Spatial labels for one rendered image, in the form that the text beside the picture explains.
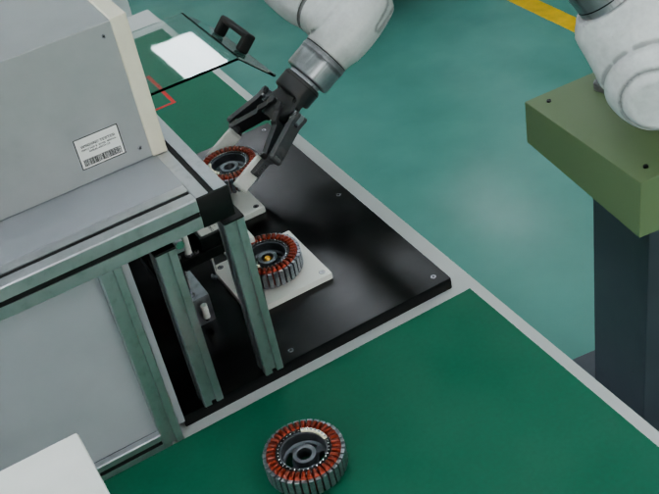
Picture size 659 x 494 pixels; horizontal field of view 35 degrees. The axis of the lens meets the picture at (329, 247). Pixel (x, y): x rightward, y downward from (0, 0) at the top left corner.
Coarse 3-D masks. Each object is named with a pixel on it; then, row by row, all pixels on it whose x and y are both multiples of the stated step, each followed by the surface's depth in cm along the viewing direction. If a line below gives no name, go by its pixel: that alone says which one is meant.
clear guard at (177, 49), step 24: (168, 24) 186; (192, 24) 184; (144, 48) 179; (168, 48) 178; (192, 48) 176; (216, 48) 175; (144, 72) 172; (168, 72) 171; (192, 72) 170; (264, 72) 175
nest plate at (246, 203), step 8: (240, 192) 191; (248, 192) 191; (232, 200) 189; (240, 200) 189; (248, 200) 189; (256, 200) 188; (240, 208) 187; (248, 208) 187; (256, 208) 186; (264, 208) 186; (248, 216) 185
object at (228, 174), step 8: (216, 152) 190; (224, 152) 190; (232, 152) 190; (240, 152) 189; (248, 152) 188; (256, 152) 189; (208, 160) 188; (216, 160) 189; (224, 160) 190; (232, 160) 190; (240, 160) 190; (248, 160) 187; (216, 168) 190; (224, 168) 188; (232, 168) 187; (240, 168) 185; (224, 176) 184; (232, 176) 184; (232, 184) 183; (232, 192) 184
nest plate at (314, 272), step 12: (312, 264) 171; (228, 276) 172; (300, 276) 169; (312, 276) 168; (324, 276) 168; (228, 288) 170; (264, 288) 168; (276, 288) 168; (288, 288) 167; (300, 288) 167; (276, 300) 165
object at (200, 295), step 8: (192, 280) 166; (192, 288) 164; (200, 288) 164; (192, 296) 163; (200, 296) 162; (208, 296) 163; (200, 304) 163; (208, 304) 164; (200, 312) 164; (200, 320) 164
